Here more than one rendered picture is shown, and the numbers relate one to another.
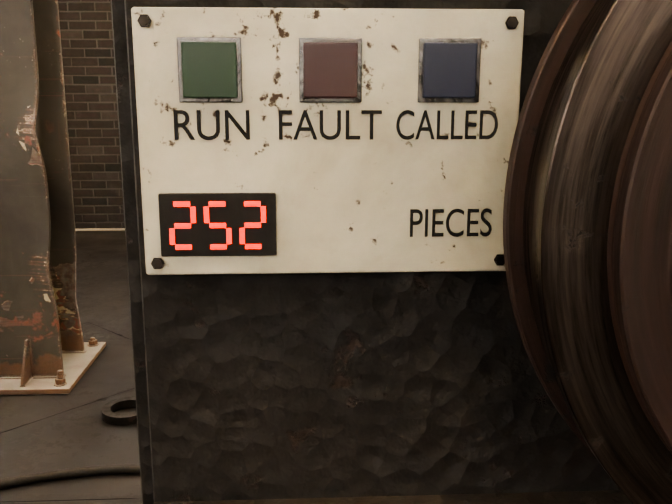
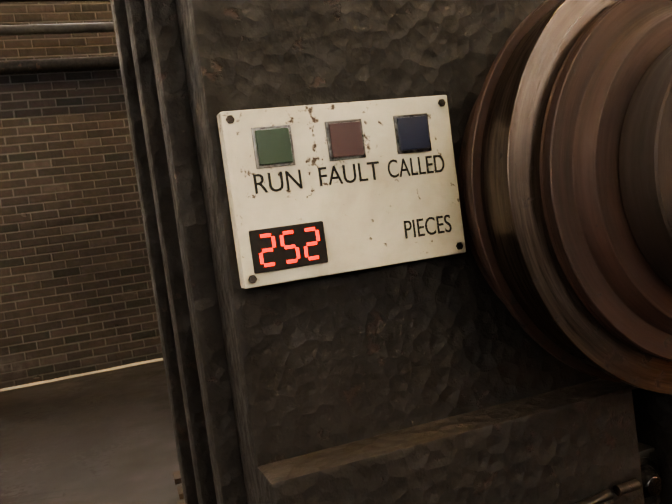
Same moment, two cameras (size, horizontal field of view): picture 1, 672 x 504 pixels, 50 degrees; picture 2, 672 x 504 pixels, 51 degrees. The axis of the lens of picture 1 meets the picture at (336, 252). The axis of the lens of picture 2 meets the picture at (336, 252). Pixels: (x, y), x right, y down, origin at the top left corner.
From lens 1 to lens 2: 0.33 m
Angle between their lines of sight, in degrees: 19
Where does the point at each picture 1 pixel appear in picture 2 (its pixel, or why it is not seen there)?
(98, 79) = not seen: outside the picture
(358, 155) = (368, 190)
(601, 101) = (525, 127)
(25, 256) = not seen: outside the picture
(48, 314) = not seen: outside the picture
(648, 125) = (552, 135)
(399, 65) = (384, 133)
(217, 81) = (280, 152)
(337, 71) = (350, 139)
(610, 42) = (523, 97)
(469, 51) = (422, 120)
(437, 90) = (408, 145)
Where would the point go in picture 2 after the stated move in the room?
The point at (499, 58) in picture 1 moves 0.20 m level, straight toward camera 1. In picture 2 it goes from (438, 123) to (495, 89)
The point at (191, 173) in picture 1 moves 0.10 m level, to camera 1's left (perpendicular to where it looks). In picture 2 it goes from (268, 214) to (169, 227)
